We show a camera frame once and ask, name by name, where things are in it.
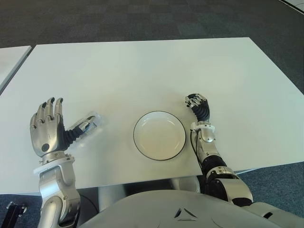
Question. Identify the black metal stand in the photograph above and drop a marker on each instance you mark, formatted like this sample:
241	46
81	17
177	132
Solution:
14	212

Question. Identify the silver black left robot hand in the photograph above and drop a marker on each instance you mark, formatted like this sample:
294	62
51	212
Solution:
47	130

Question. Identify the white robot hip joint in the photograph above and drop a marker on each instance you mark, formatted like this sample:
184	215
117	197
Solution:
187	184

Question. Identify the white panel edge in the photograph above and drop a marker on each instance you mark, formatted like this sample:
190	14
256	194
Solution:
295	2

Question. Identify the grey robot torso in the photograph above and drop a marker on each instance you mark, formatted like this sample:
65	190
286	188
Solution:
154	211

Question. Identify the white side table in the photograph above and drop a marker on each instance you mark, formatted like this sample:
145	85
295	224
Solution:
9	59

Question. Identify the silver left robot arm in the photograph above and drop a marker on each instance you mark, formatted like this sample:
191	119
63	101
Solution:
54	180

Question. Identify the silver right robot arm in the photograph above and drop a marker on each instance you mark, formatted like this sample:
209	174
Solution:
209	135

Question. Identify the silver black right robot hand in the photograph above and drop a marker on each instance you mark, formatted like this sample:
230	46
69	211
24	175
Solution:
203	110

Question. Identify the clear water bottle blue cap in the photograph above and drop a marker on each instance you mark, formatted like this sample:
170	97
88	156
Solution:
99	120

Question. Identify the white plate black rim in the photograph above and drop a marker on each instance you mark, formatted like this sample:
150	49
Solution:
159	136

